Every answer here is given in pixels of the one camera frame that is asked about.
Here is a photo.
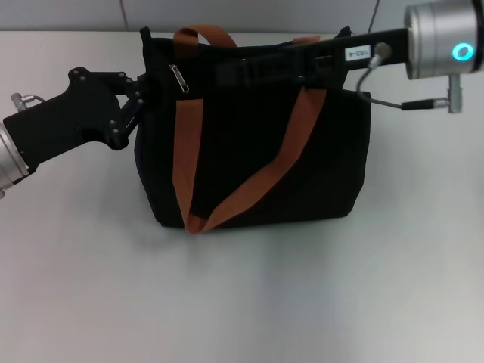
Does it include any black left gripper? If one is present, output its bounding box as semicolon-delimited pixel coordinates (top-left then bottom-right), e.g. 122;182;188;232
2;67;160;170

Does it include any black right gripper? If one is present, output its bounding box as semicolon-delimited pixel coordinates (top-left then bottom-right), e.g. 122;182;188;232
215;28;411;90

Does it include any silver zipper pull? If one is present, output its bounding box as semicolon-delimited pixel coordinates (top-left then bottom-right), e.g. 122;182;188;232
169;64;191;93

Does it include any black bag with orange straps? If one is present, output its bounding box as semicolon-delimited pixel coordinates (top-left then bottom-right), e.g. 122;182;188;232
132;24;374;235

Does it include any left gripper cable with plugs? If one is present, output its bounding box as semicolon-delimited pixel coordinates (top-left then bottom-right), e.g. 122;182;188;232
10;92;47;113

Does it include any gripper cable with plugs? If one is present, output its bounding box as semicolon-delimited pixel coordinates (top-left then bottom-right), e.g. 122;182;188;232
10;92;47;113
357;41;451;113

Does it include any right gripper cable with plugs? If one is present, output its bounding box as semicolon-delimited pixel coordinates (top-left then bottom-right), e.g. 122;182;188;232
357;41;451;113

